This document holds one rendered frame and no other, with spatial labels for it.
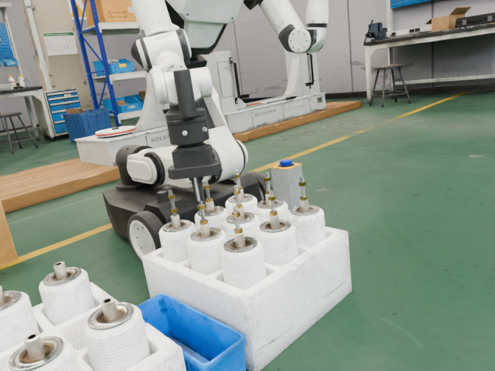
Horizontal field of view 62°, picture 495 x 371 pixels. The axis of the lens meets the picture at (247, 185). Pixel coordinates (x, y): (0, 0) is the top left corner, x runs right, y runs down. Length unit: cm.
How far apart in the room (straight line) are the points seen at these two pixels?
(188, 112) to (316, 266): 47
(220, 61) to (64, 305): 303
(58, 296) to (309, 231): 58
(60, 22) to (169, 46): 640
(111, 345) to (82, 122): 483
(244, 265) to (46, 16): 679
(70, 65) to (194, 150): 658
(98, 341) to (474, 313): 83
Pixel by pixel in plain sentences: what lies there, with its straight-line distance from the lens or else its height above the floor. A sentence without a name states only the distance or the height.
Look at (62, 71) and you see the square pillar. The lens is 737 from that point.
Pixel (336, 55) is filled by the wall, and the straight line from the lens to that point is 674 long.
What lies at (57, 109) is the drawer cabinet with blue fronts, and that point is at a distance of 643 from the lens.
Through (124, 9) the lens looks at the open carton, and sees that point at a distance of 635.
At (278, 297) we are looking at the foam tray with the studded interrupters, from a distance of 92.
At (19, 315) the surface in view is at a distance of 91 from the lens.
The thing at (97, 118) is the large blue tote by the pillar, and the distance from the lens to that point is 553.
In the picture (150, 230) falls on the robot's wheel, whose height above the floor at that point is 16.
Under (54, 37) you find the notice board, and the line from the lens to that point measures 739.
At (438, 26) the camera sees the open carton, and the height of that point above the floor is 81.
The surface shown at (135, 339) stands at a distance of 74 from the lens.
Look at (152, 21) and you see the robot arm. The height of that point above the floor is 77.
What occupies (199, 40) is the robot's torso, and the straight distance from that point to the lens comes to 139.
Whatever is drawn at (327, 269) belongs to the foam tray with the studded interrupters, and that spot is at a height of 12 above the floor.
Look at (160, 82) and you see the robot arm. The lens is 89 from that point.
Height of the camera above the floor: 62
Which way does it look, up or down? 16 degrees down
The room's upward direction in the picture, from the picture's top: 8 degrees counter-clockwise
